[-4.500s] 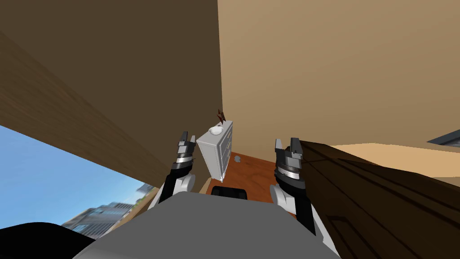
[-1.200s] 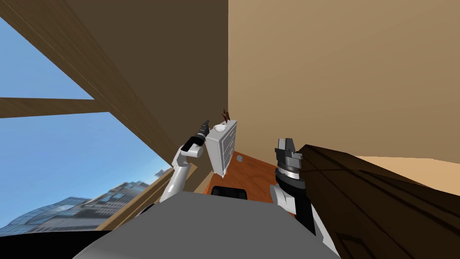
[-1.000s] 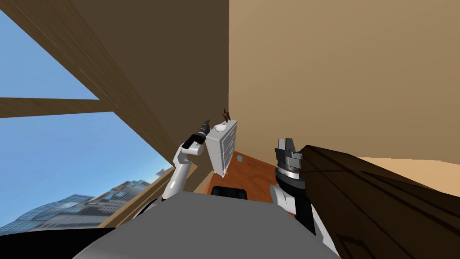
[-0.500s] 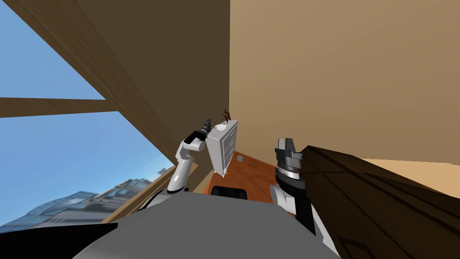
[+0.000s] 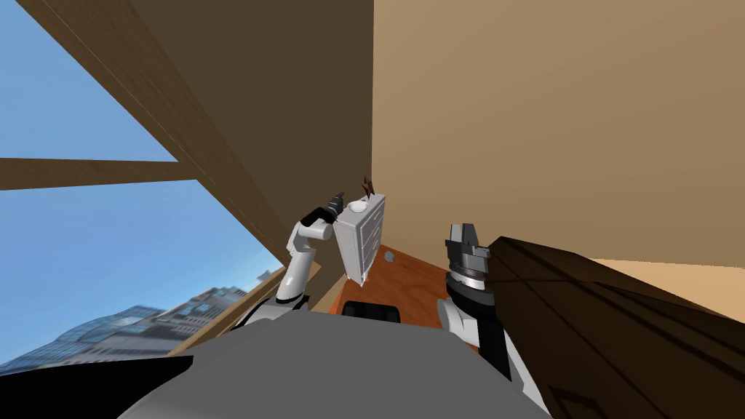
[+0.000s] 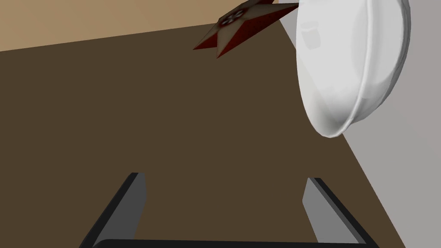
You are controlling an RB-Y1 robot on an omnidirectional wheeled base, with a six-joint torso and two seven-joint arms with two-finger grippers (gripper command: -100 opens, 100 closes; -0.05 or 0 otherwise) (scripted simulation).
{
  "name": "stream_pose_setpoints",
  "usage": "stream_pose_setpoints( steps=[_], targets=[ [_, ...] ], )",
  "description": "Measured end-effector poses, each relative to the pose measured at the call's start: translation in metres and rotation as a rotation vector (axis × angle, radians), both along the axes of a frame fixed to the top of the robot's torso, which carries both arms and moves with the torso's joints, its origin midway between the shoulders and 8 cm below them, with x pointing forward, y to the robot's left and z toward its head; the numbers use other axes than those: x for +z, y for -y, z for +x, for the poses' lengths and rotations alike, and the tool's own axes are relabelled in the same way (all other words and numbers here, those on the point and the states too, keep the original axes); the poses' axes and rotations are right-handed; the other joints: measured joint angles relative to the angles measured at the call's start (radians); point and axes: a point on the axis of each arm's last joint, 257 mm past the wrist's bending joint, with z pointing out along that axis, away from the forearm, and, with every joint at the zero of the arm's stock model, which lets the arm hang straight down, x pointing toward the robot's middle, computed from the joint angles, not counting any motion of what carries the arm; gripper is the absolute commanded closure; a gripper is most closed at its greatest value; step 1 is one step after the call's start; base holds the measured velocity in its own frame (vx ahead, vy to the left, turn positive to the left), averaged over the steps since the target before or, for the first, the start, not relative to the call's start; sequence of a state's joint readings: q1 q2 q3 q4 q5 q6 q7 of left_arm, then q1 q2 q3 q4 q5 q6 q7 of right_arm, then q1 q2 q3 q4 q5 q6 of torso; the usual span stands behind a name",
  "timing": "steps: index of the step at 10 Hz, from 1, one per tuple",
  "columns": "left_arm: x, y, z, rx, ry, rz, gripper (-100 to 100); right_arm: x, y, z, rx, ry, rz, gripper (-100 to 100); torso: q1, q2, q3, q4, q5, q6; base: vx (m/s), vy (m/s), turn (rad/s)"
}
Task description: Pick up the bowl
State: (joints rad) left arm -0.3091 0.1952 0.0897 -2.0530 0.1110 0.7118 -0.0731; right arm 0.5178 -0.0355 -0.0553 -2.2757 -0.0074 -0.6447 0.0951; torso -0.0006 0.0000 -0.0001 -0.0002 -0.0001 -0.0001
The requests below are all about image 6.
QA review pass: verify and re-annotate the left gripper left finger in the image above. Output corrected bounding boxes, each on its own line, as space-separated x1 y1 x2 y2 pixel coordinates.
79 172 148 248

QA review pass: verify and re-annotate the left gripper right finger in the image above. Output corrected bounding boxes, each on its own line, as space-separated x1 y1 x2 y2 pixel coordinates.
302 177 379 247

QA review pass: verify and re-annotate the white bowl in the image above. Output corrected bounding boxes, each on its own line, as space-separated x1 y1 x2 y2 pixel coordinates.
295 0 412 139

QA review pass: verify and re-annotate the red and tan star object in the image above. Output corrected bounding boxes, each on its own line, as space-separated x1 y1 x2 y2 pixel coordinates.
192 0 300 59

